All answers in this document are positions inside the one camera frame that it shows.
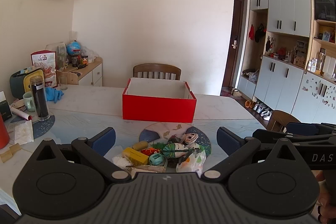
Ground white cabinet with stickers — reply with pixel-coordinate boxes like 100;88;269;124
290;72;336;125

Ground red white snack bag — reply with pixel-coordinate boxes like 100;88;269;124
31;50;58;88

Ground dark green box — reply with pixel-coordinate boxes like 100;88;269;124
0;91;13;122

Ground brown potato toy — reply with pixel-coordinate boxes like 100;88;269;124
132;141;149;151

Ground dark brown door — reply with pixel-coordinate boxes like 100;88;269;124
222;0;248;89

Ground brown braided rope doll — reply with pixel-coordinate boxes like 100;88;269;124
168;133;199;145

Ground wooden drawer organizer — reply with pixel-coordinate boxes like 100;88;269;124
293;55;307;68

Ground white paper napkin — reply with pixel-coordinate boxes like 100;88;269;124
14;120;34;146

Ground green mug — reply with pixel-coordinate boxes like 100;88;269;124
22;91;36;112

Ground patterned door rug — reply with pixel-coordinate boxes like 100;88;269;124
220;88;246;101

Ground clear glass bottle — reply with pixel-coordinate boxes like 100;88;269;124
315;52;325;75

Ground dark blue round placemat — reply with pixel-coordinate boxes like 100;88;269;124
10;114;55;139

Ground grey plastic bag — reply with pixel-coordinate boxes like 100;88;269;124
247;69;260;83

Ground teal round case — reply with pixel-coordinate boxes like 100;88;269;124
149;153;166;167

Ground white plastic bag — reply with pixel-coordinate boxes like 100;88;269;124
175;149;207;178

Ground blue globe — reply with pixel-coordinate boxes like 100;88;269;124
66;41;81;56

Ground white wooden side cabinet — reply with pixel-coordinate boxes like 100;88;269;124
56;57;103;87

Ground blue rubber glove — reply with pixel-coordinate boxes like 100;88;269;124
45;87;64;104

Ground green yellow toaster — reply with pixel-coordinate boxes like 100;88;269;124
10;68;46;99

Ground red cardboard box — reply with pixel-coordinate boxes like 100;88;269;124
121;78;197;124

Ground person's right hand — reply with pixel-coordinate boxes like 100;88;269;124
315;171;336;224

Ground white tissue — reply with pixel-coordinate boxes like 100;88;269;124
112;155;133;169

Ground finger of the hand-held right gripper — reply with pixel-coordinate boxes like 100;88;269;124
286;122;336;136
252;129;336;144

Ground silver foil packet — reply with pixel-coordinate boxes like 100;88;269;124
125;164;167;173

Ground brown wooden chair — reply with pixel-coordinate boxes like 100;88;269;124
266;110;301;132
133;63;182;81

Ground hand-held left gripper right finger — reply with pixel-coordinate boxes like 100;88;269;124
201;127;307;184

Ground red cup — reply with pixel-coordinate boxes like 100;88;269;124
0;115;10;149

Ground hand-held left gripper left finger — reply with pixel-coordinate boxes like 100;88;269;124
31;127;132;184

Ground clear drinking glass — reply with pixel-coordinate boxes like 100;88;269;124
58;74;69;91

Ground white paper roll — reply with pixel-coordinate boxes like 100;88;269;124
10;106;32;121

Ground black hanging bag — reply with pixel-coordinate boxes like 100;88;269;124
254;24;267;43

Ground yellow small box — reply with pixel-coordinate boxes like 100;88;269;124
122;147;150;165

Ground tall glass jar dark contents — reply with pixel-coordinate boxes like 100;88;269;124
29;76;50;122

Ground clear plant container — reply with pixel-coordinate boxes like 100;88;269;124
46;42;69;71

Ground white wooden wall cabinet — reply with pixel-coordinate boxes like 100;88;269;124
236;0;336;119

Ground clear plastic bag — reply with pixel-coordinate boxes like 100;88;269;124
81;46;101;63

